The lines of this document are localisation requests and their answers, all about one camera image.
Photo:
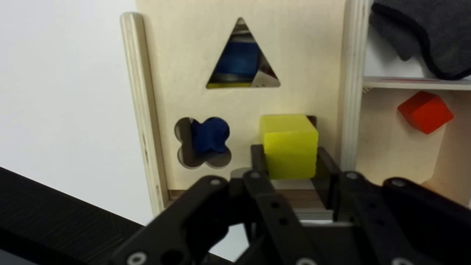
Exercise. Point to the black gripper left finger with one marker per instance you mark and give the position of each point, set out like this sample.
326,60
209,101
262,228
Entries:
220,220

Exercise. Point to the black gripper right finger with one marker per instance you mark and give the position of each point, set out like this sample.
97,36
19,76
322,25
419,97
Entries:
391,215

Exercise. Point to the yellow wooden cube block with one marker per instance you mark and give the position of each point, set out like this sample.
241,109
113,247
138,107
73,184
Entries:
288,145

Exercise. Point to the blue wooden block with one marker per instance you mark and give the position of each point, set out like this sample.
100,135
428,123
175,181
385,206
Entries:
237,58
209,137

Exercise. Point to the red wooden cube block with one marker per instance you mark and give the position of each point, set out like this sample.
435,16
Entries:
424,111

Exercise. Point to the wooden shape sorting box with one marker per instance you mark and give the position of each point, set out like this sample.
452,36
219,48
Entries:
195,63

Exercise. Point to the open wooden tray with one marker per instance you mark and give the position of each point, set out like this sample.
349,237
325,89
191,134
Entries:
391,151

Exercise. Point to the dark grey folded cloth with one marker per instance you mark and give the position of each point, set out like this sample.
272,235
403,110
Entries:
431,33

